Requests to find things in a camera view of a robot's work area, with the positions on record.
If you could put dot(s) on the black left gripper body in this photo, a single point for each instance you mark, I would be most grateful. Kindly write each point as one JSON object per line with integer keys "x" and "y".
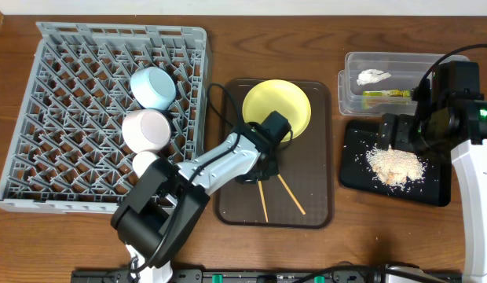
{"x": 274, "y": 148}

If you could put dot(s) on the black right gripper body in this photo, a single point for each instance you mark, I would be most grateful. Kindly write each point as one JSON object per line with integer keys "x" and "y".
{"x": 433, "y": 145}

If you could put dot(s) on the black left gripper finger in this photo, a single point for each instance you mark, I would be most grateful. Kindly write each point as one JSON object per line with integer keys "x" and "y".
{"x": 267, "y": 166}
{"x": 251, "y": 177}

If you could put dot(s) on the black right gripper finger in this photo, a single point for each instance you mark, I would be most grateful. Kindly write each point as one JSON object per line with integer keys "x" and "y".
{"x": 387, "y": 133}
{"x": 406, "y": 133}

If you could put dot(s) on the green snack wrapper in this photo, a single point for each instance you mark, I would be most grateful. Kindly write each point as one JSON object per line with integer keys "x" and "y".
{"x": 374, "y": 98}

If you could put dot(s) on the wooden chopstick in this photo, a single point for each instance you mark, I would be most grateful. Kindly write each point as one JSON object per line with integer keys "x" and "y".
{"x": 291, "y": 194}
{"x": 262, "y": 196}

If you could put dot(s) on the rice and nut scraps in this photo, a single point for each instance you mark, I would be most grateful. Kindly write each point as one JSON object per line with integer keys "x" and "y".
{"x": 396, "y": 168}

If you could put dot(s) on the yellow plate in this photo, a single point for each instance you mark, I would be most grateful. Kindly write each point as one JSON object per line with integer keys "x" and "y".
{"x": 278, "y": 95}

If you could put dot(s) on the white tissue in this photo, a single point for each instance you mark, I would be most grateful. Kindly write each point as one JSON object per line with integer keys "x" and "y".
{"x": 370, "y": 76}

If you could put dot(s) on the white cup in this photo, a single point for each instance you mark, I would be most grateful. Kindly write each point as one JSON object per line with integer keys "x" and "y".
{"x": 142, "y": 161}

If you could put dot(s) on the pink bowl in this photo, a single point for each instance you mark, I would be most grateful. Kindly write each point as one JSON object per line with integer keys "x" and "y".
{"x": 146, "y": 130}

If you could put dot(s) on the light blue bowl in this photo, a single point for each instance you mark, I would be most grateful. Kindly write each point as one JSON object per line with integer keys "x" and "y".
{"x": 153, "y": 88}

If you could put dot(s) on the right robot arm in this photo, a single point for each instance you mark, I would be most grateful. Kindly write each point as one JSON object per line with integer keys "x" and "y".
{"x": 470, "y": 164}

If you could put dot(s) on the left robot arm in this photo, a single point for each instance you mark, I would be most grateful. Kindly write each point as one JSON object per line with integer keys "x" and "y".
{"x": 158, "y": 215}

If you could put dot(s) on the grey dishwasher rack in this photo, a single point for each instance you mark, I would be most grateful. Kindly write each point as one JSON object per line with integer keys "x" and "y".
{"x": 67, "y": 153}

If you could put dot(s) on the dark brown serving tray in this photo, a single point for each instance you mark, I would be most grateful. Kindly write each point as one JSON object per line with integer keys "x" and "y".
{"x": 306, "y": 166}

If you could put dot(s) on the clear plastic bin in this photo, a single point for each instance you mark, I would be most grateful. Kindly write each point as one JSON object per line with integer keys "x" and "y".
{"x": 406, "y": 69}

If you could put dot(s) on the black tray bin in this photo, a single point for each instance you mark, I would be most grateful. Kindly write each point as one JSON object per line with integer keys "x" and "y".
{"x": 355, "y": 172}

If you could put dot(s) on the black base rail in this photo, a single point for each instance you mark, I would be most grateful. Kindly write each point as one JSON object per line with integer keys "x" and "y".
{"x": 334, "y": 274}

